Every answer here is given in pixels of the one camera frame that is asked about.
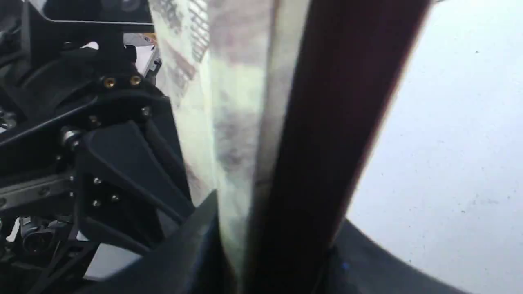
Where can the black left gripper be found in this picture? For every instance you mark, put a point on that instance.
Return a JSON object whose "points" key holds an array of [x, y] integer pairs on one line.
{"points": [[86, 158]]}

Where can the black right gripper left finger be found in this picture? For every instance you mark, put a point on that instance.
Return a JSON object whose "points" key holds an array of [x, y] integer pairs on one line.
{"points": [[190, 261]]}

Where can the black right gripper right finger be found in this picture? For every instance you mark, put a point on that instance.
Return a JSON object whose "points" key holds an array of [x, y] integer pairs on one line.
{"points": [[357, 265]]}

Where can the painted paper folding fan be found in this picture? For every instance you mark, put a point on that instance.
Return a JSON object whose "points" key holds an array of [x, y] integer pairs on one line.
{"points": [[277, 103]]}

